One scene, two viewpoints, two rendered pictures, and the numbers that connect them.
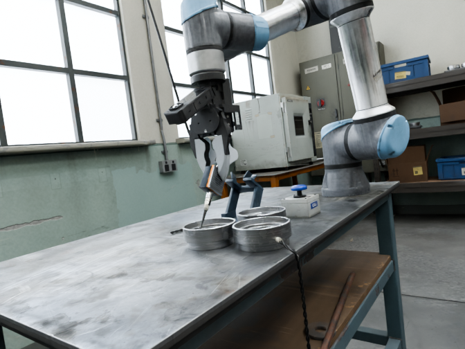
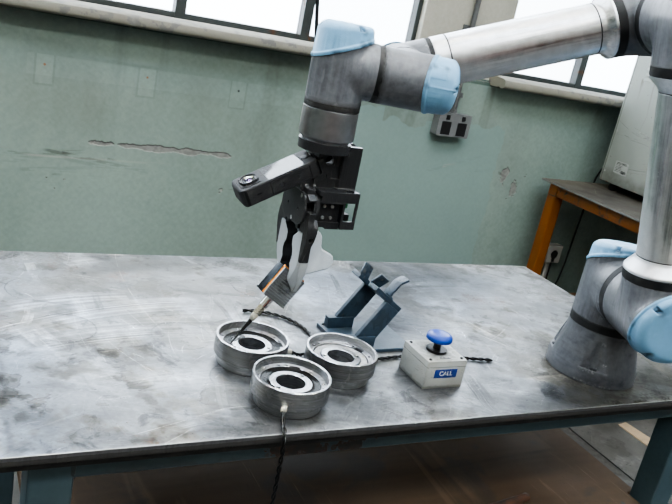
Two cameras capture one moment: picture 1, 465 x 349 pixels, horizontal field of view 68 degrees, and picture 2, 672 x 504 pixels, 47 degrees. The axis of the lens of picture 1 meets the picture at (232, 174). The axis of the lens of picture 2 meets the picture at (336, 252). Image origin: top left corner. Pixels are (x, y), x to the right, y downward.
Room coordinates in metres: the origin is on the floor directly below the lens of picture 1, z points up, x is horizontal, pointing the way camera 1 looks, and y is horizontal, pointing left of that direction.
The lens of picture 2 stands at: (-0.21, -0.43, 1.31)
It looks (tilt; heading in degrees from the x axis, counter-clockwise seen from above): 18 degrees down; 24
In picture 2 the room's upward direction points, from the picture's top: 12 degrees clockwise
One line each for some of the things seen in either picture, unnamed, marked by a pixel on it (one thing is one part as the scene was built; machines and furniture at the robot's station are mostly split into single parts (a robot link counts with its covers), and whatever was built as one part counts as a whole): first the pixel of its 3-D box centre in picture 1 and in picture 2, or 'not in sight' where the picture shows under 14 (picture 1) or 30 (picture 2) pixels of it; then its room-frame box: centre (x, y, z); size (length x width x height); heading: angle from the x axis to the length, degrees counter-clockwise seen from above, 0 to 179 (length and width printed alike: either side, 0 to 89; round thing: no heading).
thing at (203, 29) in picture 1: (202, 27); (341, 66); (0.72, 0.02, 1.23); 0.09 x 0.08 x 0.11; 123
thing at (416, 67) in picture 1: (403, 73); not in sight; (3.81, -1.97, 1.61); 0.52 x 0.38 x 0.22; 57
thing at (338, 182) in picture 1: (344, 178); (597, 342); (1.12, -0.36, 0.85); 0.15 x 0.15 x 0.10
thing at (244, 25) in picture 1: (237, 34); (411, 79); (0.79, -0.05, 1.23); 0.11 x 0.11 x 0.08; 33
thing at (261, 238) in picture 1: (262, 233); (289, 387); (0.62, -0.04, 0.82); 0.10 x 0.10 x 0.04
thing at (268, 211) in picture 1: (262, 219); (339, 361); (0.75, -0.05, 0.82); 0.10 x 0.10 x 0.04
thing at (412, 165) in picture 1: (409, 163); not in sight; (3.80, -1.94, 0.64); 0.49 x 0.40 x 0.37; 59
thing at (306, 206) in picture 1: (302, 204); (436, 362); (0.86, -0.16, 0.82); 0.08 x 0.07 x 0.05; 144
